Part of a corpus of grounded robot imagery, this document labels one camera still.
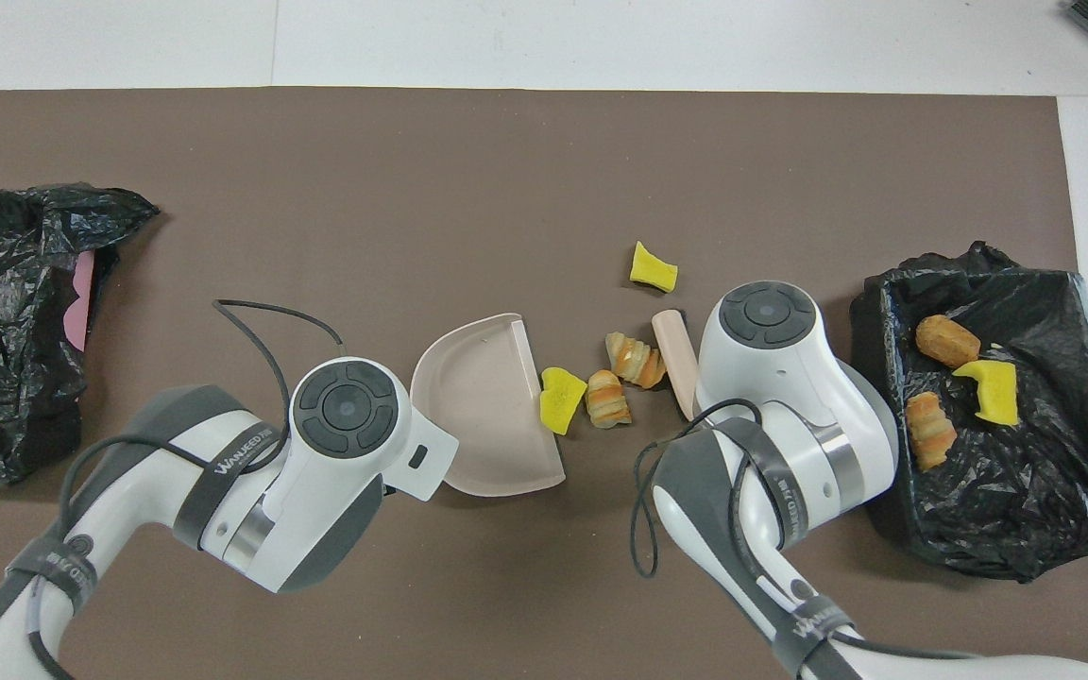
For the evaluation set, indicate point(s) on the orange striped pastry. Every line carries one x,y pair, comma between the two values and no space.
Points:
929,430

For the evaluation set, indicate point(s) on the black trash bag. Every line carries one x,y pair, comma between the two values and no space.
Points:
1007,510
6,378

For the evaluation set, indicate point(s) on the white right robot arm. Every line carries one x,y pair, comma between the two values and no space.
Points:
771,378

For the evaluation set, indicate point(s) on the brown fried nugget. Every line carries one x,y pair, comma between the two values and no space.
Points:
945,342

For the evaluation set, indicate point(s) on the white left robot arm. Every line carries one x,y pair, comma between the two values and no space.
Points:
346,416

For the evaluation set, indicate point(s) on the beige plastic dustpan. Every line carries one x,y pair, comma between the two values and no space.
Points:
487,406

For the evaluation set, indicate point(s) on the brown table mat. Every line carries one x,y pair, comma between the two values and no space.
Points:
412,170

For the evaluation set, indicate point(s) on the yellow sponge piece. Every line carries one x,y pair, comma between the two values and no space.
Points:
997,392
560,401
653,267

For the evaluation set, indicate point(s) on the striped croissant with pale end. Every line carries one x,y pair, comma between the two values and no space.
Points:
637,359

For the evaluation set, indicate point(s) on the small striped croissant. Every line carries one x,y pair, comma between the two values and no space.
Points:
606,399

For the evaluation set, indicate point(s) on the pink bin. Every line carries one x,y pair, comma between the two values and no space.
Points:
83,293

